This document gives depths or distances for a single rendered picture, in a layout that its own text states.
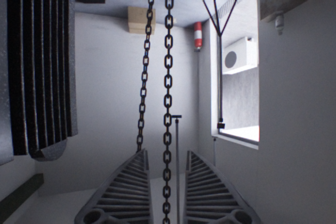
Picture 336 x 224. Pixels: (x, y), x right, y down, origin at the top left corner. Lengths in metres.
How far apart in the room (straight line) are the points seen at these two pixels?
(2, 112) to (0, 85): 0.04
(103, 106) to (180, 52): 1.72
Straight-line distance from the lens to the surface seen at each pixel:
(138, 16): 2.53
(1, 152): 0.34
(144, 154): 0.17
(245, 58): 3.67
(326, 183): 1.68
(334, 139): 1.58
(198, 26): 2.92
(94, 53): 2.65
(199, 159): 0.16
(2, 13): 0.37
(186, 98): 2.75
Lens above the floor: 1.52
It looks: 3 degrees up
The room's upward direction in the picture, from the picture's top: 179 degrees clockwise
